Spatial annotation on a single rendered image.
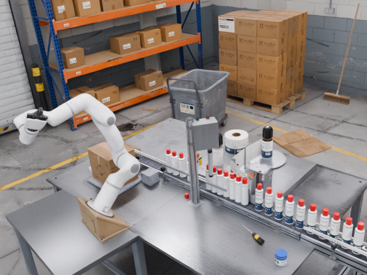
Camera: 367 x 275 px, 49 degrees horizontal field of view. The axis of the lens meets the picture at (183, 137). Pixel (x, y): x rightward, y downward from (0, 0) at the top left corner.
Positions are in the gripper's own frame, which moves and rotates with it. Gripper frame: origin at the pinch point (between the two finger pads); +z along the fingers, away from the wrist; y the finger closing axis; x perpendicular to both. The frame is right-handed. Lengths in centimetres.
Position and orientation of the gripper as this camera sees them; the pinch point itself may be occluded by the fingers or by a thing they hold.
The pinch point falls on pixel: (40, 111)
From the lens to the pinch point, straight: 225.0
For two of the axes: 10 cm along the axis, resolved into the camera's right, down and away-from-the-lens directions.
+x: -1.2, -8.9, 4.5
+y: -8.5, -1.4, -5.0
